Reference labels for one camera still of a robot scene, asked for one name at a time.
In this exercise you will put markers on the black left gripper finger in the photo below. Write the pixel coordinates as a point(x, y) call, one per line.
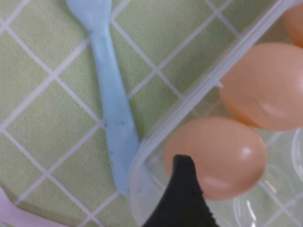
point(182, 203)

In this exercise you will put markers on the brown egg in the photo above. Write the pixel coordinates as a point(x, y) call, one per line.
point(296, 26)
point(260, 82)
point(225, 146)

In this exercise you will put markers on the clear plastic egg box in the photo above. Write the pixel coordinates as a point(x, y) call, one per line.
point(189, 99)

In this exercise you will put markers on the blue plastic spoon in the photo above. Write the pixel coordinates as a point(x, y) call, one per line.
point(113, 94)

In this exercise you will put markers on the green checkered tablecloth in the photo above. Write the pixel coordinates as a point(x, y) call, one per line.
point(47, 106)

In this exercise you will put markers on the pink plastic knife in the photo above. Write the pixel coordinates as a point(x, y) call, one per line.
point(14, 217)

